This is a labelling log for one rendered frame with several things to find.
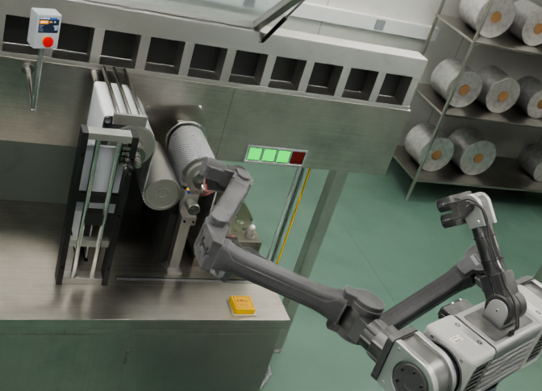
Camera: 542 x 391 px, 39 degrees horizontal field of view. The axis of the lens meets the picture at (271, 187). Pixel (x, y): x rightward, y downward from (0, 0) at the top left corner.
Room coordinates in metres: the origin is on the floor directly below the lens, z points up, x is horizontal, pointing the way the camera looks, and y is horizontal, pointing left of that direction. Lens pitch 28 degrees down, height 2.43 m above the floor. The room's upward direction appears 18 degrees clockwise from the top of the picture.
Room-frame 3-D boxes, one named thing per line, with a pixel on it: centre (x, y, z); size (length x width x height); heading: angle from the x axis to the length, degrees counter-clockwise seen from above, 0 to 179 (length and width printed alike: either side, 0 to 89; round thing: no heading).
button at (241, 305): (2.03, -0.03, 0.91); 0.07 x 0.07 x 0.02; 27
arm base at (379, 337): (1.34, -0.33, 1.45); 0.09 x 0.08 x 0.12; 140
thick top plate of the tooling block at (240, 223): (2.40, 0.13, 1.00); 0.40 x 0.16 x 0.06; 27
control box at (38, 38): (1.95, 0.72, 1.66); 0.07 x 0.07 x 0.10; 45
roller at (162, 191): (2.23, 0.38, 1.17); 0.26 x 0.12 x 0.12; 27
